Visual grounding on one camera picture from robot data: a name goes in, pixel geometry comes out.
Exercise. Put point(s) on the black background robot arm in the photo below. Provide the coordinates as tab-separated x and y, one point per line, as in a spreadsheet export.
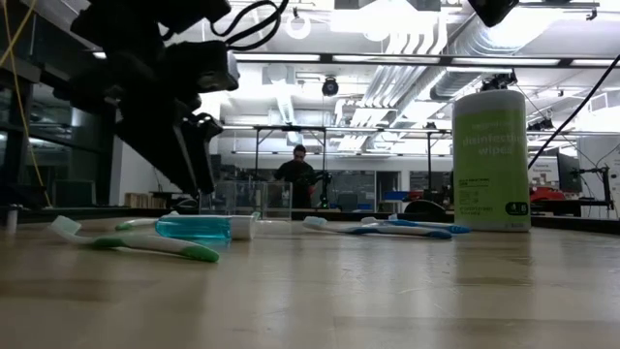
323	186

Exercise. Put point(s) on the small white post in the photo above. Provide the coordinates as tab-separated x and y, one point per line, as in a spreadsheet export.
12	218

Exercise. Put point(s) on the black computer monitor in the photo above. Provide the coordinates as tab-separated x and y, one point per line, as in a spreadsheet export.
569	172

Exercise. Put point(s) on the black hanging camera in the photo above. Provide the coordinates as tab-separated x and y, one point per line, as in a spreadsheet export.
330	87

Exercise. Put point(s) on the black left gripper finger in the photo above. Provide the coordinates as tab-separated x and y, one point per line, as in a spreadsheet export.
164	150
203	145

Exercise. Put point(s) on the person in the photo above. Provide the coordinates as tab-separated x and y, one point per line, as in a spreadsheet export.
295	179

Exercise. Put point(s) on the wooden crate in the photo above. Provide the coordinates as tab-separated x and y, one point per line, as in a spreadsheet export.
143	200

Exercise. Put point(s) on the blue mouthwash bottle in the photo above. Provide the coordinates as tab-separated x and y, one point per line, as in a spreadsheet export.
194	228

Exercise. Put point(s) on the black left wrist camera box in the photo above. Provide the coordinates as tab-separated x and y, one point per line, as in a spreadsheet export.
203	68

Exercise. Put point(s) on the green disinfecting wipes canister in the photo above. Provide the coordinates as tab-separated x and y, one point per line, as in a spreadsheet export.
489	169

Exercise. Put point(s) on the clear acrylic organizer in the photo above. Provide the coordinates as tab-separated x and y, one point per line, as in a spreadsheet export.
276	199

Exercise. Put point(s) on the black aluminium table frame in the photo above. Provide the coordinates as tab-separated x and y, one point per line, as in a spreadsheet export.
72	213

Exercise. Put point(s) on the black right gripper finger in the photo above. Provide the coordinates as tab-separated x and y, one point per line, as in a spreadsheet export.
491	9

